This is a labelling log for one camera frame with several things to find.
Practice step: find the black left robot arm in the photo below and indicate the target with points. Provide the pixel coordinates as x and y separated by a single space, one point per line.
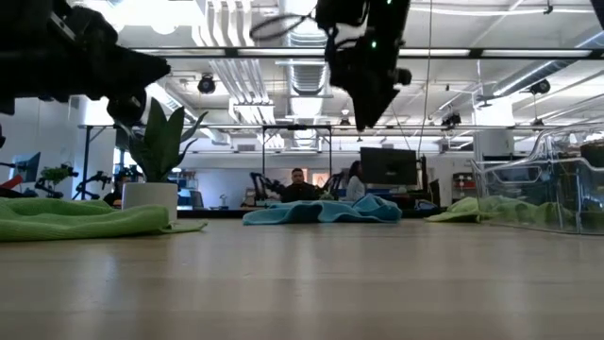
28 14

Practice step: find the black background robot arm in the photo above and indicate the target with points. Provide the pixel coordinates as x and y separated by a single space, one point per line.
264 184
92 181

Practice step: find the clear plastic bin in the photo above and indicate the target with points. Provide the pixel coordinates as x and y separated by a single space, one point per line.
542 189

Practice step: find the small leafy desk plant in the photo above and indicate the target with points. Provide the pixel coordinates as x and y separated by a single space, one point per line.
54 175

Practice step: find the large black monitor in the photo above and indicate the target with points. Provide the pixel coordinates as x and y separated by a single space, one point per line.
388 165

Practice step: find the black overhead rig beam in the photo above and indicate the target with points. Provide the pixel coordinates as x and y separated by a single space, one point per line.
475 53

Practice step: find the bright green microfiber towel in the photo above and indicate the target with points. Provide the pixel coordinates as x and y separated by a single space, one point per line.
71 219

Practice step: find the pale lime microfiber towel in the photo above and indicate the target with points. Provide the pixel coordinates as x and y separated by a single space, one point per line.
460 210

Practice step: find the blue microfiber towel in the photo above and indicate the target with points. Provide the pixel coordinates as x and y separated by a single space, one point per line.
321 212

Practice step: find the person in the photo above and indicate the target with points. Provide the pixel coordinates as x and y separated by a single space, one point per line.
298 189
355 186
115 193

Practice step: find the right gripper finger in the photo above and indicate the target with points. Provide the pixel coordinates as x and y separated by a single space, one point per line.
364 106
380 106

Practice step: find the small tilted monitor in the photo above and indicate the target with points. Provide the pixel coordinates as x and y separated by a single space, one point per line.
29 167

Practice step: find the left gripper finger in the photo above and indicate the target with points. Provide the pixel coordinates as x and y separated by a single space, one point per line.
132 82
132 63

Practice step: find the black ceiling spotlight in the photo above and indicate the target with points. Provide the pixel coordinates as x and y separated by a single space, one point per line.
541 87
206 85

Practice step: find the snake plant in white pot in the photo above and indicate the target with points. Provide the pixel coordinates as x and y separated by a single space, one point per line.
158 141

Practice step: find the black background station frame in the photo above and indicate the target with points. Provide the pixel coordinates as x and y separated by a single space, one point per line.
297 127

